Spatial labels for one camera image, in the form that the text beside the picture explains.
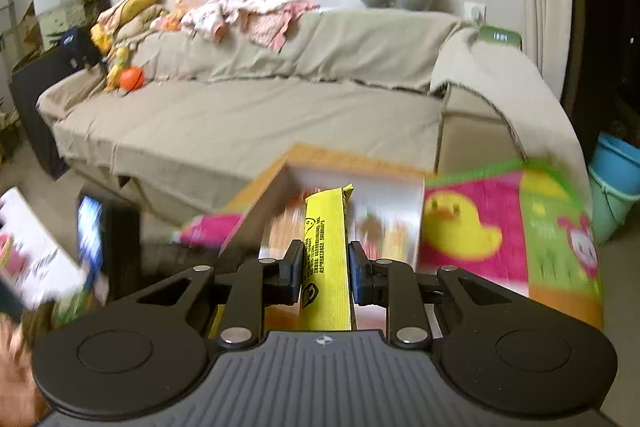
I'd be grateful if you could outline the green tissue pack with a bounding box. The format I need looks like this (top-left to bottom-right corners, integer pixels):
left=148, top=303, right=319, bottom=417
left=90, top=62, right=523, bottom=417
left=475, top=24, right=524, bottom=48

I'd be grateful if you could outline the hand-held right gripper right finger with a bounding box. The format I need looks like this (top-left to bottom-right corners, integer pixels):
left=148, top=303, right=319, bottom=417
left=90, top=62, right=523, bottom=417
left=349, top=240, right=511, bottom=349

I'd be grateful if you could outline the small yellow toy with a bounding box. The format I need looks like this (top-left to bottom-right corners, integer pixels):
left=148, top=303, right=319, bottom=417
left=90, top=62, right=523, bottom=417
left=101, top=46, right=131, bottom=91

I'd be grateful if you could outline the pile of pink printed clothes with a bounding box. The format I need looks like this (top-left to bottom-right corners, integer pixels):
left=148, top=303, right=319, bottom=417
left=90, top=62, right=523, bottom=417
left=150, top=0, right=322, bottom=51

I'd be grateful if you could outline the orange ball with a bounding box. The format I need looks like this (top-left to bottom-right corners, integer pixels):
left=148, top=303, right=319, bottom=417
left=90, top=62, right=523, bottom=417
left=119, top=67, right=146, bottom=92

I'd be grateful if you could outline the dark blue bag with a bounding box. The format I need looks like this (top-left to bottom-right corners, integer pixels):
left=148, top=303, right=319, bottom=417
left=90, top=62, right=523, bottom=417
left=59, top=27, right=102, bottom=71

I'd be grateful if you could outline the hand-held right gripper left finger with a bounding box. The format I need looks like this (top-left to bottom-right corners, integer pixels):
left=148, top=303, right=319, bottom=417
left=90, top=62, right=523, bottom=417
left=132, top=239, right=307, bottom=351

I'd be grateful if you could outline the pink cardboard box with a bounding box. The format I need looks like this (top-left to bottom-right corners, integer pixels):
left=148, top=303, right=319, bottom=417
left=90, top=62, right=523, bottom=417
left=220, top=161, right=427, bottom=333

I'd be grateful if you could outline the white wall socket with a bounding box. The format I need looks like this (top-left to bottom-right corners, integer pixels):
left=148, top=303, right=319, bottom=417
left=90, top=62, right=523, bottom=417
left=464, top=2, right=487, bottom=26

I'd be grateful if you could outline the teal plastic bucket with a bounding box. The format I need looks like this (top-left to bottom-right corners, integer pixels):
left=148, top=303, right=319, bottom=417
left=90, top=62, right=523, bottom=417
left=587, top=166, right=640, bottom=246

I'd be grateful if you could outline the bamboo side table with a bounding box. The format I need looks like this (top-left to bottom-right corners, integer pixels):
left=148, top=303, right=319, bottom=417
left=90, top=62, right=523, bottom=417
left=220, top=142, right=437, bottom=220

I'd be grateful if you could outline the blue plastic bucket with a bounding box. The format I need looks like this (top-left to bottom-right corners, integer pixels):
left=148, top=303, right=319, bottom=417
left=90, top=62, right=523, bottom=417
left=591, top=131, right=640, bottom=198

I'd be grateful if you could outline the black cabinet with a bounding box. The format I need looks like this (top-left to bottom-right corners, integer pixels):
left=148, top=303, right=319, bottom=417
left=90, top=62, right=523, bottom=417
left=10, top=47, right=107, bottom=181

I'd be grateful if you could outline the yellow plush toy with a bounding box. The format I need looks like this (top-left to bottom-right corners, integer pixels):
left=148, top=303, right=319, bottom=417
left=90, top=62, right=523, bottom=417
left=96, top=0, right=167, bottom=54

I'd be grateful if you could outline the person's left hand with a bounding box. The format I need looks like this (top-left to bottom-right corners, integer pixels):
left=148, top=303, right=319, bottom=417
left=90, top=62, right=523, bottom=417
left=0, top=313, right=47, bottom=427

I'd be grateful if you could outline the beige covered sofa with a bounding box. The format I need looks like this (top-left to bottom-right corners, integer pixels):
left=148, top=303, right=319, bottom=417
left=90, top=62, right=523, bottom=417
left=36, top=8, right=594, bottom=229

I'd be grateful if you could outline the long yellow snack packet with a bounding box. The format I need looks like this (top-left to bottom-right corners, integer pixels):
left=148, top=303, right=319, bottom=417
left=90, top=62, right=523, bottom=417
left=299, top=184, right=357, bottom=333

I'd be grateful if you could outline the colourful play mat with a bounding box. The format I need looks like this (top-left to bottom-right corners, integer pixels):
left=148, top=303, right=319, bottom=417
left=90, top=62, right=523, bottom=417
left=170, top=158, right=604, bottom=332

